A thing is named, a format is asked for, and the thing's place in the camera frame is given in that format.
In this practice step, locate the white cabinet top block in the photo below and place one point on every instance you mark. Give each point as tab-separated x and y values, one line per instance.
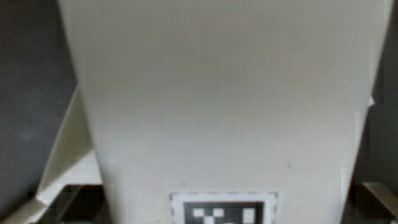
218	113

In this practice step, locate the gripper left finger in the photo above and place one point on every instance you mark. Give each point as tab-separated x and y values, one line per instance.
79	206

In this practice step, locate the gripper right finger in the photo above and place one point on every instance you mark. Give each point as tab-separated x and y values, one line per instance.
378	203

